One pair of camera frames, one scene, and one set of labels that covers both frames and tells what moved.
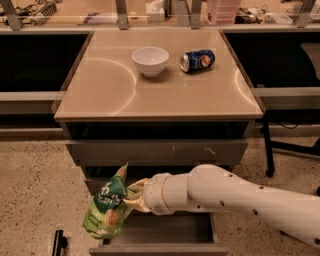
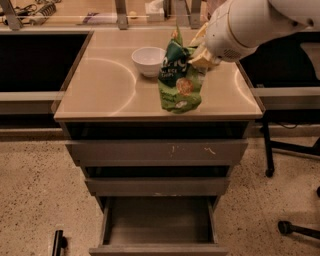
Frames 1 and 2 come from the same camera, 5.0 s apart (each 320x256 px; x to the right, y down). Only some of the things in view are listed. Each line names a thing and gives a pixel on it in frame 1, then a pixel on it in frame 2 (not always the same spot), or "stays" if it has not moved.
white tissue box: [155, 11] stays
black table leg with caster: [268, 146] stays
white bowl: [150, 60] stays
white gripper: [154, 193] -> [222, 38]
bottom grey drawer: [145, 233] stays
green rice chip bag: [108, 209] -> [180, 83]
